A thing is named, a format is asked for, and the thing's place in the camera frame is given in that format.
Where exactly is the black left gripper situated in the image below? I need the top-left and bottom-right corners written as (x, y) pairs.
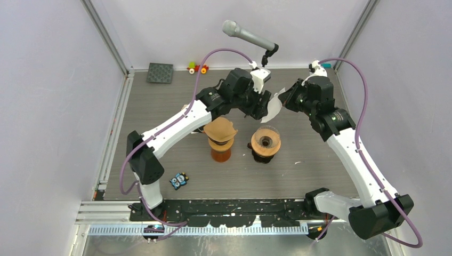
top-left (232, 83), bottom-right (271, 121)

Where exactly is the white paper coffee filter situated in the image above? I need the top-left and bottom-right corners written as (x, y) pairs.
top-left (261, 87), bottom-right (286, 123)

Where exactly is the clear glass dripper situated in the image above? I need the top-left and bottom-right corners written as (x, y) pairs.
top-left (254, 125), bottom-right (281, 149)

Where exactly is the wooden ring collar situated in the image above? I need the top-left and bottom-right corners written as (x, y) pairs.
top-left (251, 129), bottom-right (281, 157)

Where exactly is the brown paper coffee filter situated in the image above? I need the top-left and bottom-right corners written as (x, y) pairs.
top-left (204, 117), bottom-right (238, 142)

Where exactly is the brown plastic dripper with handle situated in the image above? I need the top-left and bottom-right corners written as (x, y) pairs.
top-left (247, 143), bottom-right (279, 164)

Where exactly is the orange glass carafe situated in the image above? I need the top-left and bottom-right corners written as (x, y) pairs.
top-left (211, 149), bottom-right (231, 163)

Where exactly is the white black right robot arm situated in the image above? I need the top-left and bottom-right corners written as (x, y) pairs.
top-left (278, 76), bottom-right (414, 239)

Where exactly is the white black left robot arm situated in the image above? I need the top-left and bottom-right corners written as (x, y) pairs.
top-left (125, 68), bottom-right (271, 221)

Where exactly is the black microphone tripod stand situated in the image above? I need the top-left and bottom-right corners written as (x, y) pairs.
top-left (261, 49), bottom-right (277, 68)

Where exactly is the grey microphone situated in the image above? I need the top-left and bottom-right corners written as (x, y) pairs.
top-left (222, 20), bottom-right (279, 52)

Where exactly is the blue owl sticker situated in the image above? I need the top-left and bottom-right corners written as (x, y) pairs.
top-left (169, 172), bottom-right (189, 190)

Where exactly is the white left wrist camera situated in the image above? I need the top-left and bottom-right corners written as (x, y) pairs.
top-left (249, 61), bottom-right (271, 93)

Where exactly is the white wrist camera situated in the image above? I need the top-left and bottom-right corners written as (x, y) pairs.
top-left (301, 60), bottom-right (328, 86)
top-left (249, 61), bottom-right (271, 93)

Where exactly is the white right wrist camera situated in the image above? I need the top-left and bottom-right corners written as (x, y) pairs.
top-left (301, 60), bottom-right (328, 86)

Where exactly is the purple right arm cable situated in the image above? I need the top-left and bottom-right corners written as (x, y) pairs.
top-left (317, 58), bottom-right (424, 249)

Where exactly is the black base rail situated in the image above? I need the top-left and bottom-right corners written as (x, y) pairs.
top-left (128, 199), bottom-right (332, 228)

